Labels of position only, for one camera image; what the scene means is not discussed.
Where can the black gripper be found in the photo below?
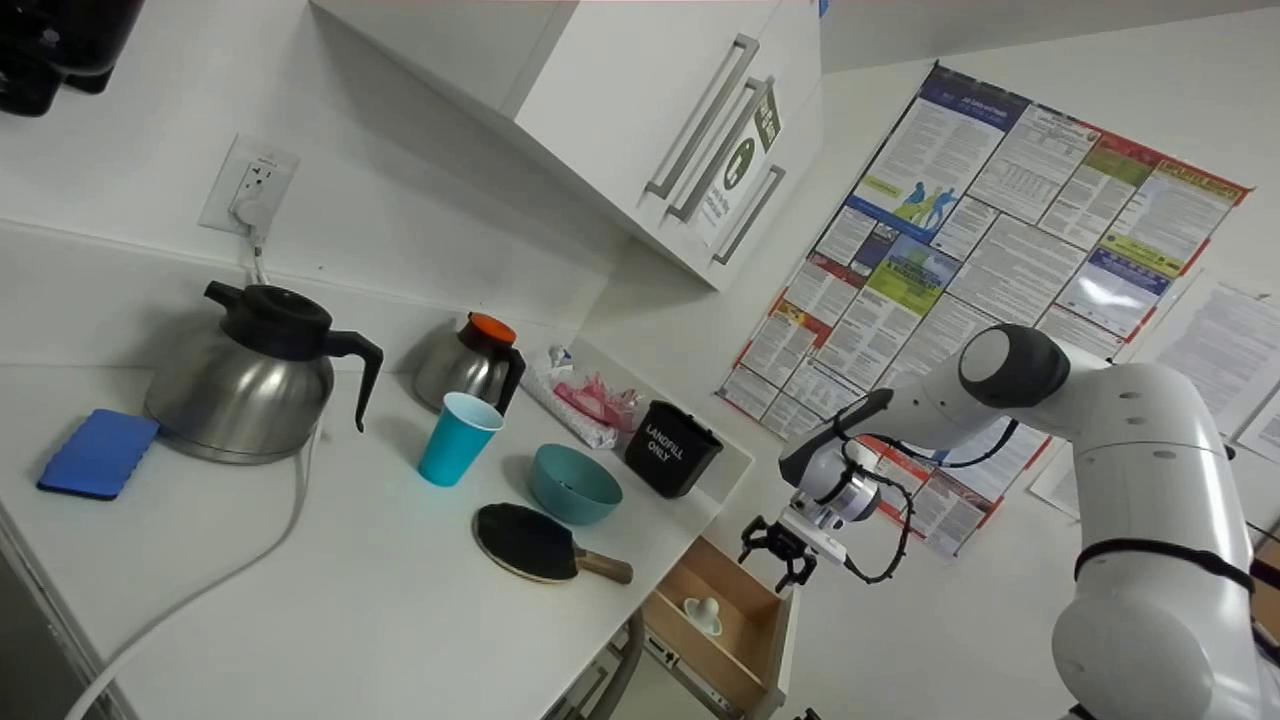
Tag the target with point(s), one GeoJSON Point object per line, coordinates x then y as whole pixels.
{"type": "Point", "coordinates": [823, 527]}

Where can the wooden drawer white front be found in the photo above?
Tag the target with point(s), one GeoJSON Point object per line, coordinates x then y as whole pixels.
{"type": "Point", "coordinates": [749, 618]}

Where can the small white object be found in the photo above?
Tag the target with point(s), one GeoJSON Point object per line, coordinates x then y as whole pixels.
{"type": "Point", "coordinates": [705, 618]}

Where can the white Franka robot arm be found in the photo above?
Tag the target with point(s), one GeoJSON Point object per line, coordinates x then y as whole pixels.
{"type": "Point", "coordinates": [1163, 453]}

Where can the black plastic container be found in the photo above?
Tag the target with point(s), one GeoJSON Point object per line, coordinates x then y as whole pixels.
{"type": "Point", "coordinates": [668, 449]}

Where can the teal bowl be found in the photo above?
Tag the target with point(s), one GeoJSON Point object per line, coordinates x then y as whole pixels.
{"type": "Point", "coordinates": [572, 486]}

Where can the clear plastic bag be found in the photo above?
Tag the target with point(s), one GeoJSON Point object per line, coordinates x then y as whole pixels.
{"type": "Point", "coordinates": [594, 402]}

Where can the blue plastic cup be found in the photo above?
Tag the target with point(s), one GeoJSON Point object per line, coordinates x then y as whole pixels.
{"type": "Point", "coordinates": [459, 443]}

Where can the small steel carafe orange lid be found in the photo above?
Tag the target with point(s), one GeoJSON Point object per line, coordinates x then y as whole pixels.
{"type": "Point", "coordinates": [453, 367]}

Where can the green cabinet sticker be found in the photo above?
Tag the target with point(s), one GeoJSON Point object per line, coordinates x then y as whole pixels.
{"type": "Point", "coordinates": [743, 163]}

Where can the white printed paper sheet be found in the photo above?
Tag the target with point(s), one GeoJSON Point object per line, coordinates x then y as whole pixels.
{"type": "Point", "coordinates": [1233, 354]}

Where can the large steel carafe black lid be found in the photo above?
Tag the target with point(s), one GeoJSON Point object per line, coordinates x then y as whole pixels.
{"type": "Point", "coordinates": [240, 402]}

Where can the blue sponge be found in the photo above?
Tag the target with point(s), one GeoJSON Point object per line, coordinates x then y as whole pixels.
{"type": "Point", "coordinates": [98, 453]}

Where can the black appliance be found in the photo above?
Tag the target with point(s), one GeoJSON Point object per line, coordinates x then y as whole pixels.
{"type": "Point", "coordinates": [62, 45]}

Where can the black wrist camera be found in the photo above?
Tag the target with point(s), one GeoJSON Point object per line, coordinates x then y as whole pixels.
{"type": "Point", "coordinates": [834, 435]}

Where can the large colourful wall poster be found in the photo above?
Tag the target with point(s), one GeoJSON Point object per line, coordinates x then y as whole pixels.
{"type": "Point", "coordinates": [987, 226]}

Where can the white wall cabinet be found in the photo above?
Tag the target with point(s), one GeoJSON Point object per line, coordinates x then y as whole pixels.
{"type": "Point", "coordinates": [602, 94]}

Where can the white wall outlet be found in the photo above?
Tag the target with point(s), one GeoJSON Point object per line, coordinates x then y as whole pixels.
{"type": "Point", "coordinates": [250, 181]}

